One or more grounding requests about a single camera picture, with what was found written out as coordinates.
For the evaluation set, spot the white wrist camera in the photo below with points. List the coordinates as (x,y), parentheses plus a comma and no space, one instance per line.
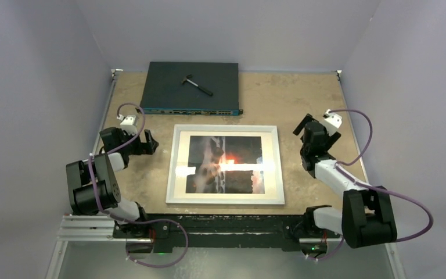
(331,121)
(128,124)

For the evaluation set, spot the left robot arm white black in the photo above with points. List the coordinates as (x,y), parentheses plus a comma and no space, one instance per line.
(92,185)

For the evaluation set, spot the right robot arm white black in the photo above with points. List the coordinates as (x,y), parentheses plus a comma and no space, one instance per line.
(366,217)

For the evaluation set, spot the white picture frame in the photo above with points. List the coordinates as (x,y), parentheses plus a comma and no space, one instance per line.
(169,173)

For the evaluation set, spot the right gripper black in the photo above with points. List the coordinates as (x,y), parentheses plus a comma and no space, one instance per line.
(329,140)

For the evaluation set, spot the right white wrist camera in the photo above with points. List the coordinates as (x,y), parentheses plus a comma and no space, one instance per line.
(331,121)

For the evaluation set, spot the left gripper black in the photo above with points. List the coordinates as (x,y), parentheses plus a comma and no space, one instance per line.
(151,143)

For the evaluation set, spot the small black-handled hammer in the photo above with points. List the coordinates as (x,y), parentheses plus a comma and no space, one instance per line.
(187,79)

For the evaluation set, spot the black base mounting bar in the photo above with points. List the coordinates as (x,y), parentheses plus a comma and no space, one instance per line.
(290,233)

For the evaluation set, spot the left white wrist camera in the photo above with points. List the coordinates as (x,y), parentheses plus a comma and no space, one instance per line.
(128,124)

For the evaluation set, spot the landscape photo print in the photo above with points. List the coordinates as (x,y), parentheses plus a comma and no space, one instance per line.
(225,165)

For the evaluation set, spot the dark network switch box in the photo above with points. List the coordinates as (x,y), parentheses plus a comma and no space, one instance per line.
(163,93)

